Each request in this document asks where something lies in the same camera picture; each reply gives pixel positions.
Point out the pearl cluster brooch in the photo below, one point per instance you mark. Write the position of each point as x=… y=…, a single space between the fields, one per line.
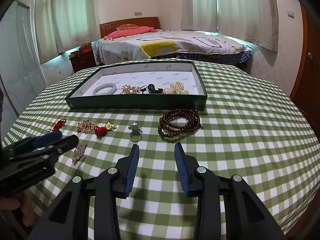
x=128 y=89

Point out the green checkered tablecloth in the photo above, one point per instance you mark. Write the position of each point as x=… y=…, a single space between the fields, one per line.
x=250 y=127

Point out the orange patterned cushion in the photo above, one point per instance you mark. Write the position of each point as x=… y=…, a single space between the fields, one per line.
x=127 y=26

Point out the right window curtain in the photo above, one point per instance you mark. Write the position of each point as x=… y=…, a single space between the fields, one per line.
x=254 y=21

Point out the wall light switch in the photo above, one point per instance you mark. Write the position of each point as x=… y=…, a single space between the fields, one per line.
x=290 y=14

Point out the dark wooden nightstand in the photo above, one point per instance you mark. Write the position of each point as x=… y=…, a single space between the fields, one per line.
x=82 y=60

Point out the red tassel gold charm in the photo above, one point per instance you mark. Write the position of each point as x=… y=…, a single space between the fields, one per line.
x=59 y=124

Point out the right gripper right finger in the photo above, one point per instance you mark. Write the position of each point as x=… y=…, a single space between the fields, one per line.
x=246 y=215

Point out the left window curtain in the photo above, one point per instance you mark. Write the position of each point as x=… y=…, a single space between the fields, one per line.
x=61 y=25

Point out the window curtain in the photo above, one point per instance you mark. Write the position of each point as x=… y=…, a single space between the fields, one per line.
x=61 y=25
x=254 y=21

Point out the red box on nightstand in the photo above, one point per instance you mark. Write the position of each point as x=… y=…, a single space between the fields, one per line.
x=85 y=47

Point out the left hand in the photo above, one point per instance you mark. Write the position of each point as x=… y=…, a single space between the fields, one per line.
x=24 y=203

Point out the black cord pendant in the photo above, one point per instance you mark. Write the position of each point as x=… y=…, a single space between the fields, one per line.
x=151 y=89

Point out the silver crystal brooch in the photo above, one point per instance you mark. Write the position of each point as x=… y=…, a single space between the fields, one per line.
x=79 y=151

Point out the pink pillow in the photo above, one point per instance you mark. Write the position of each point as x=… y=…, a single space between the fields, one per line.
x=129 y=32

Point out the small red knot gold charm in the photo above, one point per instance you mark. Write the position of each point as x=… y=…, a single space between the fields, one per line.
x=101 y=131

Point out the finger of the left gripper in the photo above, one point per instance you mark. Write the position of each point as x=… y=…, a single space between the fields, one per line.
x=31 y=143
x=57 y=145

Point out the glass wardrobe door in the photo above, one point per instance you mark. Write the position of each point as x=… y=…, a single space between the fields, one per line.
x=21 y=78

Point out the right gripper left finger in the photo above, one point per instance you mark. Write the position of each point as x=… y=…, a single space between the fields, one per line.
x=67 y=216

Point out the pale jade bangle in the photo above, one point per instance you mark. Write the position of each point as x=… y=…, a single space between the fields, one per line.
x=105 y=89

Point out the bed with patterned sheet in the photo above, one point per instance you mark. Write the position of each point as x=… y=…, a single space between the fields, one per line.
x=181 y=44

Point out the green jewelry box tray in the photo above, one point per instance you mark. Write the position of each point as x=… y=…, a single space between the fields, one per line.
x=180 y=80

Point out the wooden headboard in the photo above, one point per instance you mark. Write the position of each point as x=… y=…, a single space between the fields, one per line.
x=109 y=27

